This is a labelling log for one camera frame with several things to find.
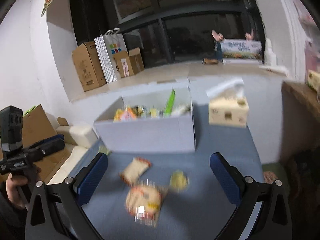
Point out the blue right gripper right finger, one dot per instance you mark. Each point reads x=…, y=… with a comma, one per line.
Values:
x=230, y=179

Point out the beige tissue pack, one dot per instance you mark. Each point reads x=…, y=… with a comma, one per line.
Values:
x=228, y=105

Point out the round rice cake packet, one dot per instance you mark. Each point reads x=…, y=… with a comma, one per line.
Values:
x=144, y=202

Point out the small open cardboard box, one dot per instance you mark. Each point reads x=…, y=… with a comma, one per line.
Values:
x=129, y=63

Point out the brown cardboard boxes on floor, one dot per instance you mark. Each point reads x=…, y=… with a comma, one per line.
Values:
x=36, y=127

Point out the printed landscape carton box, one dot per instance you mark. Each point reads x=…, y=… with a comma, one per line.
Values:
x=236, y=51

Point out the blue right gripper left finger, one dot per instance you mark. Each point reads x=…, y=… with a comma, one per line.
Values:
x=89, y=177

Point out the yellow green jelly cup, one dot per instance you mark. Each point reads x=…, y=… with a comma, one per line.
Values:
x=179, y=181

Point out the white cardboard snack box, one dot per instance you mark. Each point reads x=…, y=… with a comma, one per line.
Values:
x=163, y=134

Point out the cream sofa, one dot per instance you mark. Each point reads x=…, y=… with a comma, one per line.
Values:
x=78, y=140

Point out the person's left hand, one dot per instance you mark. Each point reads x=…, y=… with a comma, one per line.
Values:
x=13, y=198

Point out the tall brown cardboard box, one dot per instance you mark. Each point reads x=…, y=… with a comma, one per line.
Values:
x=88, y=66

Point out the white dotted paper bag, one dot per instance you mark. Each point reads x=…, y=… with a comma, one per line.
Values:
x=107, y=46

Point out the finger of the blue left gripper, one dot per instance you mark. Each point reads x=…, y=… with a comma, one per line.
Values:
x=58, y=137

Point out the beige cracker packet red ends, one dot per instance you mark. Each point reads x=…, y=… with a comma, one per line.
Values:
x=131, y=174

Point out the orange snack packet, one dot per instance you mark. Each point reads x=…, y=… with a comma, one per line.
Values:
x=126, y=114

